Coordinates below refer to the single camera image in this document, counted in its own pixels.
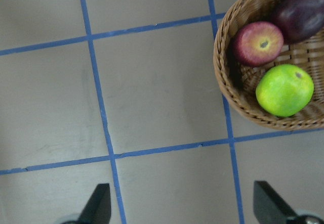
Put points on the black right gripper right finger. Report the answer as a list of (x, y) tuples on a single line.
[(269, 206)]

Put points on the dark red apple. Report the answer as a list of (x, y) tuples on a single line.
[(298, 20)]

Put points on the red yellow apple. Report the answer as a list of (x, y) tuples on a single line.
[(257, 44)]

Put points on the green apple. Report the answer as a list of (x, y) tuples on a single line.
[(284, 90)]

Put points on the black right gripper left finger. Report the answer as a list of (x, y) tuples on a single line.
[(98, 207)]

